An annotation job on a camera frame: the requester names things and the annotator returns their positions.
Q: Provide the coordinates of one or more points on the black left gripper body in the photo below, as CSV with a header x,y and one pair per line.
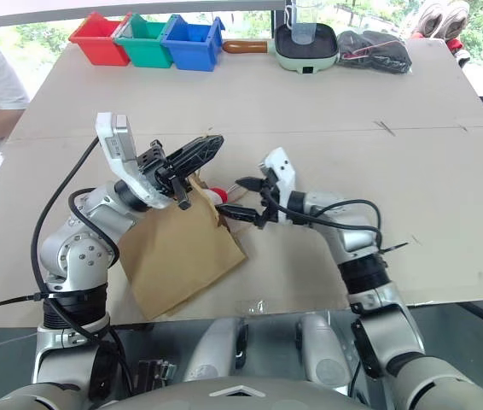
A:
x,y
158,171

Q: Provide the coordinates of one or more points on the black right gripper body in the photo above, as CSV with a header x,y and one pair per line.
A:
x,y
269,200

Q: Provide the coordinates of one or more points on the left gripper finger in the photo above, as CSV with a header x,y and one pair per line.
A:
x,y
182,194
199,151

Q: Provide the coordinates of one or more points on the white red plush toy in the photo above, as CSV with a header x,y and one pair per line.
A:
x,y
220,195

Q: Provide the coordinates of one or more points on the brown paper bag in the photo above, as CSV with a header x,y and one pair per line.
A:
x,y
173,256

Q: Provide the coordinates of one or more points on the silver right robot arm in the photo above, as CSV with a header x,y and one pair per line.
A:
x,y
352,241

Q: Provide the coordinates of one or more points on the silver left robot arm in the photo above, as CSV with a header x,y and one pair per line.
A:
x,y
80,253

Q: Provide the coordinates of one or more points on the black bag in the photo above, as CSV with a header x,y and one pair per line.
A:
x,y
374,51

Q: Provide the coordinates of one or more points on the clear plastic scrap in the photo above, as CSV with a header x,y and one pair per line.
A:
x,y
252,306

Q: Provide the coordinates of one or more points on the blue plastic bin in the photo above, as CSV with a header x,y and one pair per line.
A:
x,y
192,45

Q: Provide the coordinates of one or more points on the green plastic bin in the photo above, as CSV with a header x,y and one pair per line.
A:
x,y
147,42

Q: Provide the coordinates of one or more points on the silver left robot thigh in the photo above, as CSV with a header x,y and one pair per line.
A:
x,y
213,350

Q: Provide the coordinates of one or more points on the silver robot thigh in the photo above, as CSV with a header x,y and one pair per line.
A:
x,y
324,350
213,350

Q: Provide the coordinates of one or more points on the red plastic bin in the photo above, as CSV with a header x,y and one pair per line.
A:
x,y
98,40

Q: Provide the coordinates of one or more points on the silver right robot thigh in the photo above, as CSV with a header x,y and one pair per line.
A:
x,y
324,350

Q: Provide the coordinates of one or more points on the clear plastic measuring cup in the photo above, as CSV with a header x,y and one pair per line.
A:
x,y
305,23

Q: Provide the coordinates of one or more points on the brown cardboard table cover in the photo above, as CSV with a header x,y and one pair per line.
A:
x,y
438,205

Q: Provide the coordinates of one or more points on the silver robot torso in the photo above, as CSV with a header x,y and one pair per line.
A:
x,y
241,395

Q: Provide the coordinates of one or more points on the red fabric item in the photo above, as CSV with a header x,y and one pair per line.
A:
x,y
459,49

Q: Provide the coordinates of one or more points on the pair of sneakers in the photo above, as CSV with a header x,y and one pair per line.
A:
x,y
438,19

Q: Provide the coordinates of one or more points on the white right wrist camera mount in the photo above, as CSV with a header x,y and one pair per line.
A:
x,y
284,175

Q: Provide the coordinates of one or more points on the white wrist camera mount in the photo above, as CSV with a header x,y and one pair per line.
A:
x,y
284,175
118,141

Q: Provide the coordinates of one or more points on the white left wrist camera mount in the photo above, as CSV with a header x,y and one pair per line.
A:
x,y
118,141

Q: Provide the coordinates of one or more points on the black window post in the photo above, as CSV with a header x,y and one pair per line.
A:
x,y
278,17

